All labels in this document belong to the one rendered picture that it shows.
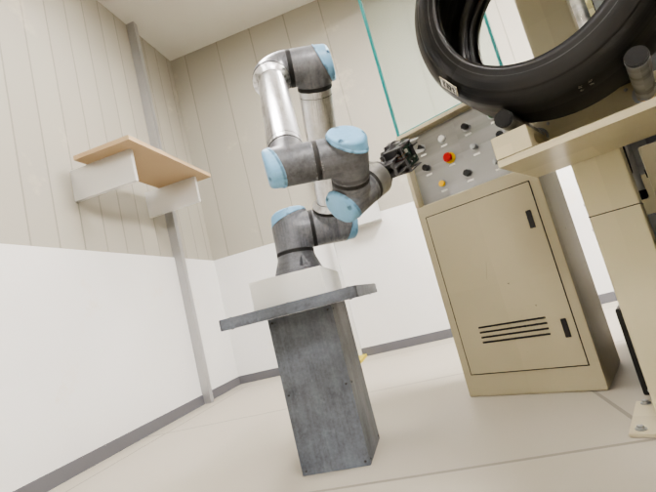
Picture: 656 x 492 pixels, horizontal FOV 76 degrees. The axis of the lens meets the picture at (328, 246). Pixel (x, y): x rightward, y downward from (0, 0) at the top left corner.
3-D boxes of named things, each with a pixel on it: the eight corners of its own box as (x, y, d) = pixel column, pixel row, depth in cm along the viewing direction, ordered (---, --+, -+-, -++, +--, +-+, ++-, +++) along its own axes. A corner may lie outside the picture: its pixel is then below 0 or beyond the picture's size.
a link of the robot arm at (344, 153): (318, 146, 87) (325, 196, 95) (373, 137, 87) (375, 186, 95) (311, 127, 94) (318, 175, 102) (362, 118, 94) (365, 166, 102)
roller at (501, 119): (547, 130, 130) (545, 145, 130) (531, 131, 133) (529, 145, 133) (512, 108, 103) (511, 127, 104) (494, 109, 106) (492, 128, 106)
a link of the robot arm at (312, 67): (314, 233, 181) (281, 45, 138) (353, 225, 182) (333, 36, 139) (319, 253, 168) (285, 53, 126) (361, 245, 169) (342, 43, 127)
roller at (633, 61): (634, 89, 115) (654, 81, 113) (638, 104, 115) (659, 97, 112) (620, 51, 89) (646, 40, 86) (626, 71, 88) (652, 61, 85)
